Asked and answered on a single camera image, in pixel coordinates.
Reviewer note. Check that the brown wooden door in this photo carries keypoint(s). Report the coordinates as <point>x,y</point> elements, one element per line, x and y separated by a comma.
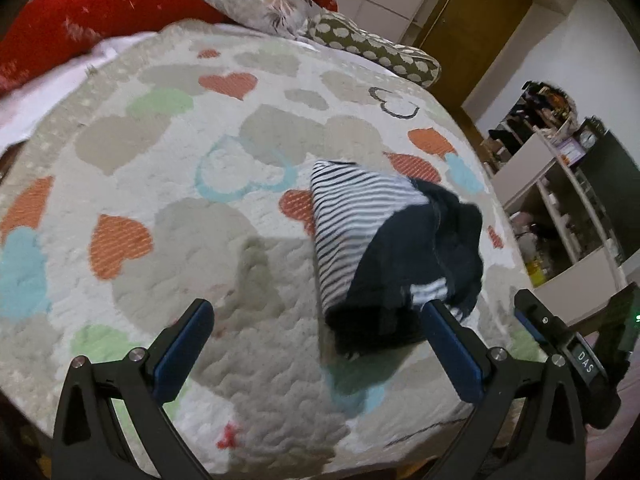
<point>475,25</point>

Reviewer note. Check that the green white-dotted bolster pillow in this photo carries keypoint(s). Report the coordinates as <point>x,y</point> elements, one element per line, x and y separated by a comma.
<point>380,45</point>

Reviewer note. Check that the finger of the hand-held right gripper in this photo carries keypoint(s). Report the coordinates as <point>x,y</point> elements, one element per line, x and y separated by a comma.
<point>542,317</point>

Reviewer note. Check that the long red printed pillow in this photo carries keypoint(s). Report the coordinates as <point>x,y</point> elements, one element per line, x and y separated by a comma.
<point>75,15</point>

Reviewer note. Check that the dark cabinet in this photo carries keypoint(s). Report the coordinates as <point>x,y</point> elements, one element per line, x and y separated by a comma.
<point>617,185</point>

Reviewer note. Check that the cluttered white shelf unit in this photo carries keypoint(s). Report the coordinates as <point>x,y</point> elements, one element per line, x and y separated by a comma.
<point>545,180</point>

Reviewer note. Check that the grey floral pillow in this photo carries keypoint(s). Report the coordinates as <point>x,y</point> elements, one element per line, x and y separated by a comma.
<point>255,0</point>

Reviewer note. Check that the small round clock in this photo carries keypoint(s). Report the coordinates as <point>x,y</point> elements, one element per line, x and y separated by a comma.
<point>586,139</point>

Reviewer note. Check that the dark navy pants striped lining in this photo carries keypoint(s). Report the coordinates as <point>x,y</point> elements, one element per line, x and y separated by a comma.
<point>390,250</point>

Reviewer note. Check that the heart patterned quilt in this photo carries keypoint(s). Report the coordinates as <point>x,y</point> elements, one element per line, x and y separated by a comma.
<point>175,240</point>

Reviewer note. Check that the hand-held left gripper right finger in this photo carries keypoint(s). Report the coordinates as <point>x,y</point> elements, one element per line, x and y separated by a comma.
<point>452,347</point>

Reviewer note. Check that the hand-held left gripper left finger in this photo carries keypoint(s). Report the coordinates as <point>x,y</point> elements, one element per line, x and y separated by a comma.
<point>182,347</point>

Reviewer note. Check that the white bedsheet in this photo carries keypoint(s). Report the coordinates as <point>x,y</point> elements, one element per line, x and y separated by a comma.
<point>45,95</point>

